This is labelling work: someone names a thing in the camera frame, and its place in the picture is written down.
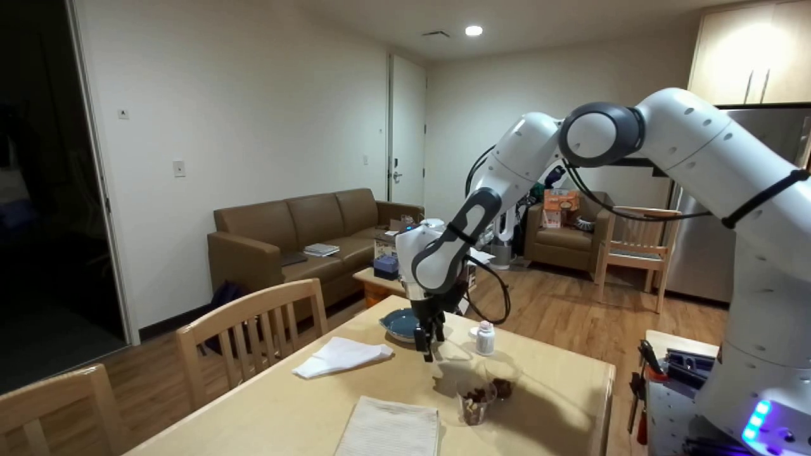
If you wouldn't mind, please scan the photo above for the folded beige cloth towel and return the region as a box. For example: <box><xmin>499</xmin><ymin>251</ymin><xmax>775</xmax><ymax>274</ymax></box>
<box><xmin>333</xmin><ymin>391</ymin><xmax>449</xmax><ymax>456</ymax></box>

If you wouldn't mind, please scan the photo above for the brown three seat sofa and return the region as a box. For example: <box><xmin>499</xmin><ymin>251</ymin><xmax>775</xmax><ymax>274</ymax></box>
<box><xmin>206</xmin><ymin>184</ymin><xmax>429</xmax><ymax>321</ymax></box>

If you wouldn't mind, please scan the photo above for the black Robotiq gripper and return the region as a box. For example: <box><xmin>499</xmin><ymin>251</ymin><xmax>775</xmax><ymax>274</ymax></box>
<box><xmin>407</xmin><ymin>280</ymin><xmax>468</xmax><ymax>365</ymax></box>

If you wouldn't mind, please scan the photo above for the white pill bottle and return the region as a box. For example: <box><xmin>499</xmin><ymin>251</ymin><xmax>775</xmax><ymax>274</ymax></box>
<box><xmin>475</xmin><ymin>318</ymin><xmax>499</xmax><ymax>357</ymax></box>

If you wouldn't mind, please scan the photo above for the beige wall cabinet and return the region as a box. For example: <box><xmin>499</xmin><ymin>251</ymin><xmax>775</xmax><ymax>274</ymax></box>
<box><xmin>687</xmin><ymin>1</ymin><xmax>811</xmax><ymax>109</ymax></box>

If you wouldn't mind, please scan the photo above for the wooden open armchair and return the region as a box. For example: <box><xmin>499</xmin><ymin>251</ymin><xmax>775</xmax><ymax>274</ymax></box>
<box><xmin>592</xmin><ymin>201</ymin><xmax>685</xmax><ymax>317</ymax></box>

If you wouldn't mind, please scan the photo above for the small white folded cloth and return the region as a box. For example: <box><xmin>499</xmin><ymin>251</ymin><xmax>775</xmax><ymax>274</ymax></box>
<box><xmin>301</xmin><ymin>239</ymin><xmax>342</xmax><ymax>260</ymax></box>

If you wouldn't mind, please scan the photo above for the blue box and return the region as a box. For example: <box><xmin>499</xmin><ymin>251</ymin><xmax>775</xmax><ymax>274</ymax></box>
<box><xmin>371</xmin><ymin>251</ymin><xmax>404</xmax><ymax>280</ymax></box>

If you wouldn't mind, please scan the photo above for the light wooden slatted chair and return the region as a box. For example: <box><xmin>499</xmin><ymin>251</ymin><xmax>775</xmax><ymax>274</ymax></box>
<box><xmin>0</xmin><ymin>362</ymin><xmax>132</xmax><ymax>456</ymax></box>
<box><xmin>172</xmin><ymin>276</ymin><xmax>333</xmax><ymax>417</ymax></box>

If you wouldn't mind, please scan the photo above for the clear cup with brown pieces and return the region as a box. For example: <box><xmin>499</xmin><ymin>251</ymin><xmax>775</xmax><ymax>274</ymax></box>
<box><xmin>483</xmin><ymin>362</ymin><xmax>520</xmax><ymax>407</ymax></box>
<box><xmin>456</xmin><ymin>376</ymin><xmax>495</xmax><ymax>427</ymax></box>

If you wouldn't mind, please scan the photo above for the blue speckled ceramic bowl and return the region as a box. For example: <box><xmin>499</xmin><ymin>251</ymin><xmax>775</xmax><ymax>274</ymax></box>
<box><xmin>378</xmin><ymin>307</ymin><xmax>425</xmax><ymax>343</ymax></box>

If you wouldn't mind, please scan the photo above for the brown upholstered armchair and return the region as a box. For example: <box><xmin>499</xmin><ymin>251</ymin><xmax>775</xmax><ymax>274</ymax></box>
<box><xmin>521</xmin><ymin>190</ymin><xmax>615</xmax><ymax>277</ymax></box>

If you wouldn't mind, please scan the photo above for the black orange bar clamp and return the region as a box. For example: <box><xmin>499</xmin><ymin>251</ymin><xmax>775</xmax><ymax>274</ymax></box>
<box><xmin>625</xmin><ymin>337</ymin><xmax>672</xmax><ymax>447</ymax></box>

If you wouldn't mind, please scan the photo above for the white room door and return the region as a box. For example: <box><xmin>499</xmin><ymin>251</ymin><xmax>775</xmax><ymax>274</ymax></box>
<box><xmin>386</xmin><ymin>52</ymin><xmax>430</xmax><ymax>210</ymax></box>

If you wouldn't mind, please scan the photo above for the grey metal mounting plate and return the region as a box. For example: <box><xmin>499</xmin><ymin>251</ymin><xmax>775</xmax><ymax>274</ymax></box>
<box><xmin>644</xmin><ymin>376</ymin><xmax>705</xmax><ymax>456</ymax></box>

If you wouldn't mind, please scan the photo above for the orange printed box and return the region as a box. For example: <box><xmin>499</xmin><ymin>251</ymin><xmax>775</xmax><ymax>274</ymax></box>
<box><xmin>539</xmin><ymin>186</ymin><xmax>586</xmax><ymax>232</ymax></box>

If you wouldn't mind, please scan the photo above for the folded white paper napkin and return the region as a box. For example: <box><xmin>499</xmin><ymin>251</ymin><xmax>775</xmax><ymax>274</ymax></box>
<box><xmin>291</xmin><ymin>333</ymin><xmax>399</xmax><ymax>383</ymax></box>

